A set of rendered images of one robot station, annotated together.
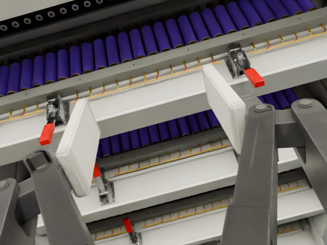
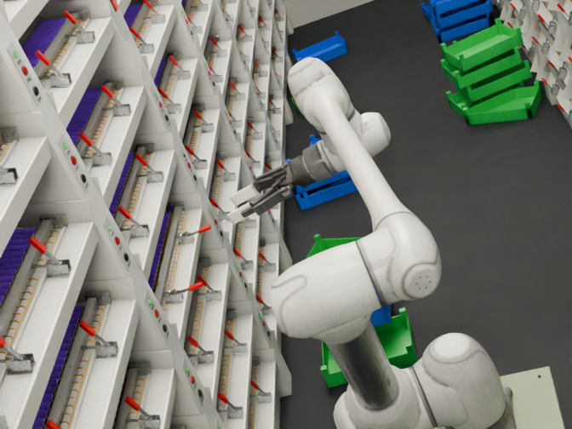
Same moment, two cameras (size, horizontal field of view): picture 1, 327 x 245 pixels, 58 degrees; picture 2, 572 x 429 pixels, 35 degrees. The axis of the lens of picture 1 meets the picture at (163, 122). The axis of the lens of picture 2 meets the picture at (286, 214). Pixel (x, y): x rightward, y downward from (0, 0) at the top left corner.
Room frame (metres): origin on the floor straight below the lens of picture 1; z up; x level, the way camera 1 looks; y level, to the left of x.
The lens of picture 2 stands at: (-0.28, 1.97, 1.89)
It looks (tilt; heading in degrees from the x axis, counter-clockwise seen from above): 28 degrees down; 280
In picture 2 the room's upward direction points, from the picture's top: 23 degrees counter-clockwise
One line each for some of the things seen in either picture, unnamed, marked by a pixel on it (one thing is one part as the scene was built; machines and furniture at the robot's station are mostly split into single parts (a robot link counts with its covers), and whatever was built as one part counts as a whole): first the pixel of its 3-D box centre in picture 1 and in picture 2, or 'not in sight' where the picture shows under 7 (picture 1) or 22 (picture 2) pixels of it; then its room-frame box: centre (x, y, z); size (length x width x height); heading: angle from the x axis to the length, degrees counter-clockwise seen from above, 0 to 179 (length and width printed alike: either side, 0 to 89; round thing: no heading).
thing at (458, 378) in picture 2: not in sight; (459, 378); (-0.23, 0.31, 0.41); 0.18 x 0.16 x 0.22; 6
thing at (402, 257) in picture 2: not in sight; (404, 261); (-0.22, 0.58, 0.96); 0.18 x 0.14 x 0.13; 96
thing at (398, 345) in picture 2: not in sight; (367, 346); (0.04, -0.38, 0.04); 0.30 x 0.20 x 0.08; 178
